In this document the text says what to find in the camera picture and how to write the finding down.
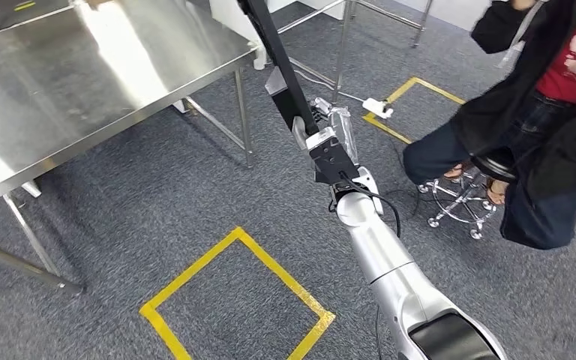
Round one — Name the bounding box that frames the white power cable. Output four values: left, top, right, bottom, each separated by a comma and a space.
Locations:
290, 67, 366, 104

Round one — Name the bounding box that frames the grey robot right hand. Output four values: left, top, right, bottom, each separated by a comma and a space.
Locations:
291, 97, 359, 167

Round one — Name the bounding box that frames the yellow floor tape square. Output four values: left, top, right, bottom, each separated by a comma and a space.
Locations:
361, 75, 468, 146
139, 226, 338, 360

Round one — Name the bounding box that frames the black stool with chrome base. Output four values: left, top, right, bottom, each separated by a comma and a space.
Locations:
415, 152, 518, 241

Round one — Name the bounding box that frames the white power strip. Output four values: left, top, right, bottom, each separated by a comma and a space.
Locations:
361, 97, 395, 120

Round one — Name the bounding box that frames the person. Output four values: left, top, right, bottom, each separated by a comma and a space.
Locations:
400, 0, 576, 251

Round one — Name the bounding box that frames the stainless steel workbench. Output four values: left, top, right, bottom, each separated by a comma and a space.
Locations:
0, 0, 260, 295

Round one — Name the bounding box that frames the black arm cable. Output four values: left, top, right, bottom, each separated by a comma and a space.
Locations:
327, 171, 402, 360

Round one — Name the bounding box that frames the black floor cable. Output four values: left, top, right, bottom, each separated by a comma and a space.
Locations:
383, 133, 422, 221

